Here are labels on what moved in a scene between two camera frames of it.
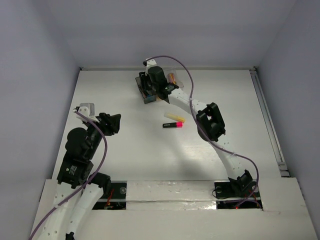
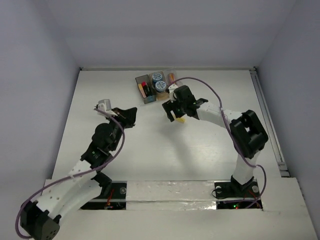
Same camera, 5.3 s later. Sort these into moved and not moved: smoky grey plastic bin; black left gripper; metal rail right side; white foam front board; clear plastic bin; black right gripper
Moved: black right gripper; black left gripper
Not moved: smoky grey plastic bin; metal rail right side; clear plastic bin; white foam front board
